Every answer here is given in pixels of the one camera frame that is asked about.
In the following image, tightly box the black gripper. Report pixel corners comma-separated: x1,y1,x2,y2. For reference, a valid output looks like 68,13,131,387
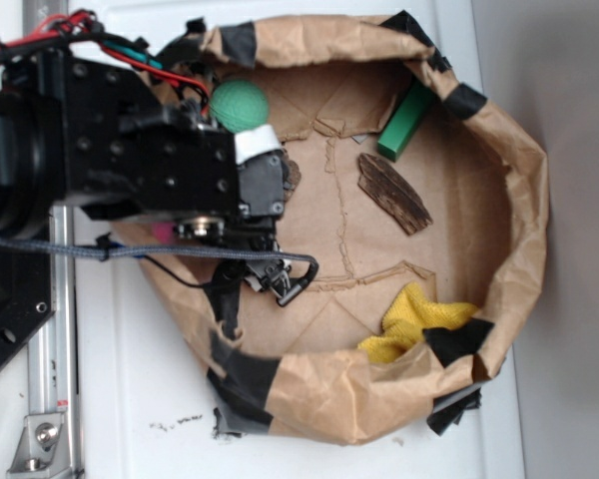
35,51,239,222

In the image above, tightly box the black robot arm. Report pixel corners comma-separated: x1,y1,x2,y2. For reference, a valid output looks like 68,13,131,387
0,49,239,371

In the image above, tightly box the green foam ball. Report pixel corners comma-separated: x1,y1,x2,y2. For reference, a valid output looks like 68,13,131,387
210,79,270,134

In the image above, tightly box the brown rock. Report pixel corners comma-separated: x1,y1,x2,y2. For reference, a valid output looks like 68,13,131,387
282,155,301,202

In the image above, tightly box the dark brown bark piece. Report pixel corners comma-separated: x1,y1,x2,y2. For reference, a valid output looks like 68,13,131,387
357,153,433,236

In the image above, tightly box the green rectangular block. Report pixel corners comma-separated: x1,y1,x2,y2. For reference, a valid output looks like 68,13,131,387
377,80,436,162

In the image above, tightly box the crumpled brown paper bag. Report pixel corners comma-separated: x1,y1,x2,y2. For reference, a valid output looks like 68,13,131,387
143,12,549,444

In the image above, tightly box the yellow knitted cloth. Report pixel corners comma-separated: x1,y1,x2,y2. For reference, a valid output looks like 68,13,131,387
356,282,479,363

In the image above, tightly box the red and black wire bundle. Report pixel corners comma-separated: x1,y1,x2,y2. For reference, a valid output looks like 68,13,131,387
0,10,211,109

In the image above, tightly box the aluminium extrusion rail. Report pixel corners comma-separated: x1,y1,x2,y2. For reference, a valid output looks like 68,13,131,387
5,0,86,479

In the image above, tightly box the grey braided cable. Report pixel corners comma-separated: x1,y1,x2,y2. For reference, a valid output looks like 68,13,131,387
0,232,320,307

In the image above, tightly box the metal corner bracket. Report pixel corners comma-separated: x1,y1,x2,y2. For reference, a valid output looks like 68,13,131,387
6,412,72,478

